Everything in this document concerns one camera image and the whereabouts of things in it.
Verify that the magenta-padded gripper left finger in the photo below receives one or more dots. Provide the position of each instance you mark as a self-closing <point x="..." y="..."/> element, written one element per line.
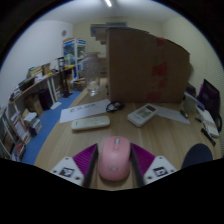
<point x="66" y="170"/>

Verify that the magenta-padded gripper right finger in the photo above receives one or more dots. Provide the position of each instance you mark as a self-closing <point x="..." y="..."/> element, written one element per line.
<point x="159" y="170"/>

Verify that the pink computer mouse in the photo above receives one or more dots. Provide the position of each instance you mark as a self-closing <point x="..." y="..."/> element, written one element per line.
<point x="114" y="160"/>

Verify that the round dark blue mouse pad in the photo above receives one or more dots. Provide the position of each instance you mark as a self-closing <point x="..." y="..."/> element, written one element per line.
<point x="197" y="156"/>

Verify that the white remote control with display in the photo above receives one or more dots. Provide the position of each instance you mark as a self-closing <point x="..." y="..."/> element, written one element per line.
<point x="142" y="114"/>

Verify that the white paper sheet with writing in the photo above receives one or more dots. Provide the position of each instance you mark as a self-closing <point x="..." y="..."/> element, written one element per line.
<point x="80" y="111"/>

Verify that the shelf unit with books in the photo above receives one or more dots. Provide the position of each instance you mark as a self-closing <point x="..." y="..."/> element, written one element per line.
<point x="16" y="133"/>

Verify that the dark open laptop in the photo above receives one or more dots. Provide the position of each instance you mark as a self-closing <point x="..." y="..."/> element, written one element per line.
<point x="210" y="96"/>

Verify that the wooden side desk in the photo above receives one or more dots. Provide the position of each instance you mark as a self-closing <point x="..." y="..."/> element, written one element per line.
<point x="36" y="83"/>

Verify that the clear glass vase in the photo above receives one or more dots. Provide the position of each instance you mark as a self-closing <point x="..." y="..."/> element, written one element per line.
<point x="91" y="71"/>

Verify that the large brown cardboard box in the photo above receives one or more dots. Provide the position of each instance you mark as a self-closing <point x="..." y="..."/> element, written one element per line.
<point x="143" y="63"/>

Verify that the blue and white cabinet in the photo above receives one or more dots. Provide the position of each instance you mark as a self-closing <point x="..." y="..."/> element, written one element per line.
<point x="74" y="53"/>

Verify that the round wall clock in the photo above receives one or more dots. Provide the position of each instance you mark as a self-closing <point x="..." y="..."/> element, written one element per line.
<point x="64" y="33"/>

